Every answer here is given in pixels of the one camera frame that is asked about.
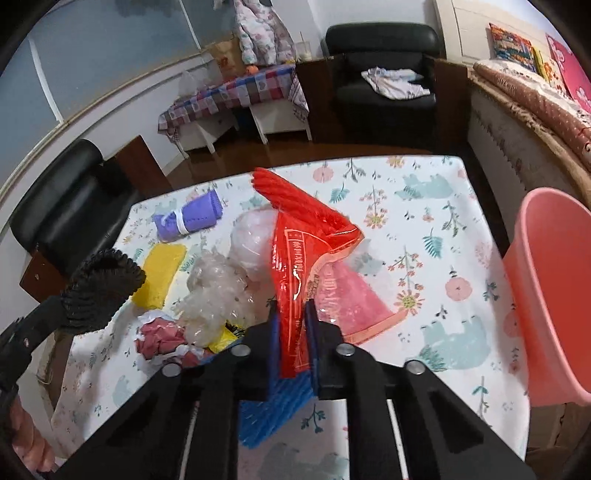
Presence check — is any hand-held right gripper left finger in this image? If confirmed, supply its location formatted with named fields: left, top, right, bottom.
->
left=53, top=300, right=282, bottom=480

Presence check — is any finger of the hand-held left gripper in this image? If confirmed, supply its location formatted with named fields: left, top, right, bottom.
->
left=14, top=248, right=147, bottom=352

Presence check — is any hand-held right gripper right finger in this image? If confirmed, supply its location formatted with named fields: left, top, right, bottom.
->
left=305, top=302, right=539, bottom=480

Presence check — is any red plastic bag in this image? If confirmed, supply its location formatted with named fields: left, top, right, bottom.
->
left=250, top=167, right=398, bottom=380

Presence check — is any pink plastic basin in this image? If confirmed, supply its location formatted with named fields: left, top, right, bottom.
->
left=502, top=187, right=591, bottom=407

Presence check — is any small yellow packet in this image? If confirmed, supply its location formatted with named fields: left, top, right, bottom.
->
left=208, top=325, right=241, bottom=356

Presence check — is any yellow sponge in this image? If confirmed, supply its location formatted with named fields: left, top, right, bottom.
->
left=131, top=243, right=188, bottom=310

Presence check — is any blue ribbed mat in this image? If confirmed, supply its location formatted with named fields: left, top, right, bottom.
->
left=239, top=367, right=315, bottom=449

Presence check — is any crumpled pink and white paper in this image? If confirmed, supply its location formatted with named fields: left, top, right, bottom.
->
left=135, top=311, right=208, bottom=370

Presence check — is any crumpled clear plastic wrap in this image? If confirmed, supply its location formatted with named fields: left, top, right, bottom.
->
left=175, top=251, right=259, bottom=348

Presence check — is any black leather armchair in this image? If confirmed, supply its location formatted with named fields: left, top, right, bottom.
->
left=9, top=138, right=139, bottom=278
left=323, top=23, right=439, bottom=148

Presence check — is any translucent white plastic bag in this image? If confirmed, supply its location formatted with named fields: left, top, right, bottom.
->
left=229, top=208, right=280, bottom=282

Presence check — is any purple rolled bag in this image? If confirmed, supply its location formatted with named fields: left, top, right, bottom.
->
left=152, top=189, right=223, bottom=243

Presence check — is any brown wooden side table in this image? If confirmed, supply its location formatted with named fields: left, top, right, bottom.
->
left=115, top=135, right=172, bottom=195

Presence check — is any clear plastic bag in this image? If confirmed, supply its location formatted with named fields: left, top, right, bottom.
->
left=178, top=69, right=209, bottom=96

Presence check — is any white side table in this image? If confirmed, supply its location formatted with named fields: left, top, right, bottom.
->
left=178, top=99, right=313, bottom=155

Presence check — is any checkered tablecloth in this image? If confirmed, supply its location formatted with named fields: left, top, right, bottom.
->
left=158, top=62, right=309, bottom=136

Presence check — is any dark wooden cabinet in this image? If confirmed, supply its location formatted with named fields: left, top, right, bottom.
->
left=295, top=56, right=342, bottom=141
left=433, top=58, right=472, bottom=154

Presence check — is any white printed cloth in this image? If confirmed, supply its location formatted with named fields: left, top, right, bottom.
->
left=361, top=67, right=431, bottom=99

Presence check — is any bed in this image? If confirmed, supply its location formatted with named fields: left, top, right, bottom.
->
left=465, top=59, right=591, bottom=232

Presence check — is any floral padded jacket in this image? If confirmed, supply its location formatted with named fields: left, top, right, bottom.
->
left=233, top=0, right=296, bottom=65

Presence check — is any polka dot quilt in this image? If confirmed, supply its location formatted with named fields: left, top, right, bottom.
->
left=473, top=60, right=591, bottom=174

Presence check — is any white headboard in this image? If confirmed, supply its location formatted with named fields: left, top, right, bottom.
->
left=434, top=0, right=555, bottom=66

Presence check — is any colourful patterned pillow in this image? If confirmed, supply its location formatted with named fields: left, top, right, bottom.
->
left=488, top=23, right=539, bottom=73

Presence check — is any yellow flower pillow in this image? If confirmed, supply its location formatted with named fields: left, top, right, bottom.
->
left=533, top=46, right=556, bottom=80

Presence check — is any pink flower pillow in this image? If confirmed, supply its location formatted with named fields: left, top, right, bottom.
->
left=546, top=33, right=591, bottom=112

